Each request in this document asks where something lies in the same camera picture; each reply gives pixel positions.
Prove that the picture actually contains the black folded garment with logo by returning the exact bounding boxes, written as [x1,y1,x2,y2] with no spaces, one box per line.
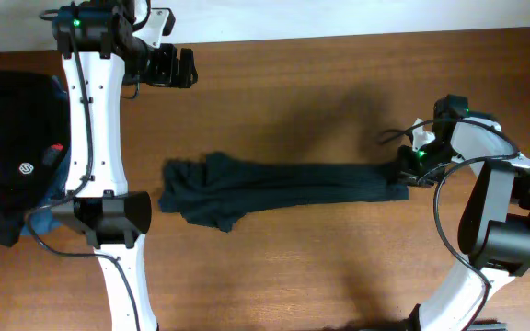
[0,71,70,247]

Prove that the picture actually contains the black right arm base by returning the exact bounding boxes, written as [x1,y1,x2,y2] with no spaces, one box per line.
[399,304,508,331]

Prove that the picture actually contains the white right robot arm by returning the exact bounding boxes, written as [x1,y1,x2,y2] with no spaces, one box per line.
[395,95,530,331]

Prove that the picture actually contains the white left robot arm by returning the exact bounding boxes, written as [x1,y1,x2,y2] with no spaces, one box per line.
[44,1,198,331]

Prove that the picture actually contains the dark green t-shirt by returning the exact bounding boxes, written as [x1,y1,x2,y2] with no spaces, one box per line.
[158,152,409,233]

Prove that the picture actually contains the folded blue jeans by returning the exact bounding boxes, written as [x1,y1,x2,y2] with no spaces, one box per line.
[29,76,70,234]

